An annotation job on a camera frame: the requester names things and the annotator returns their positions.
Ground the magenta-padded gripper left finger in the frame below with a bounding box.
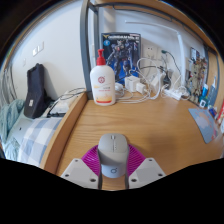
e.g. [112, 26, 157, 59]
[60, 144, 104, 191]

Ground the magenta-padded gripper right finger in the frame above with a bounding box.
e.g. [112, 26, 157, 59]
[124, 144, 167, 190]

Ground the grey white computer mouse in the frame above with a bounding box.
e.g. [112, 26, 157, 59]
[97, 133, 130, 179]

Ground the blue white plaid bedding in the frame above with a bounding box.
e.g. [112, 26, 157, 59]
[16, 116, 64, 168]

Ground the white power strip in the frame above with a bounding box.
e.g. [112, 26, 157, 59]
[162, 88, 183, 101]

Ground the teal fuzzy blanket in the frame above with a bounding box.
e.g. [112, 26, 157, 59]
[0, 98, 26, 141]

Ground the white charger block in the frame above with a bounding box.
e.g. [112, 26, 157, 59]
[124, 75, 140, 93]

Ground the black backpack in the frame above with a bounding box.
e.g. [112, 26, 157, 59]
[23, 63, 53, 120]

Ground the white red pump lotion bottle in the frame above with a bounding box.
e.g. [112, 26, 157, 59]
[89, 48, 117, 107]

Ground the blue bottle white cap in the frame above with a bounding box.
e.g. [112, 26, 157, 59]
[201, 83, 209, 101]

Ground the blue robot model kit box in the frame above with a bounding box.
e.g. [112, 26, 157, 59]
[100, 32, 142, 86]

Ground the white cable tangle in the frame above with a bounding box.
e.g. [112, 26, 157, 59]
[116, 58, 189, 104]

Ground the dark green cable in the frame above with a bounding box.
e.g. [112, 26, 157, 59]
[161, 49, 183, 83]

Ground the white wall socket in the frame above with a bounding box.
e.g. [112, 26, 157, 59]
[143, 44, 159, 61]

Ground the white wall switch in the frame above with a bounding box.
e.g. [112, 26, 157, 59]
[32, 41, 45, 57]

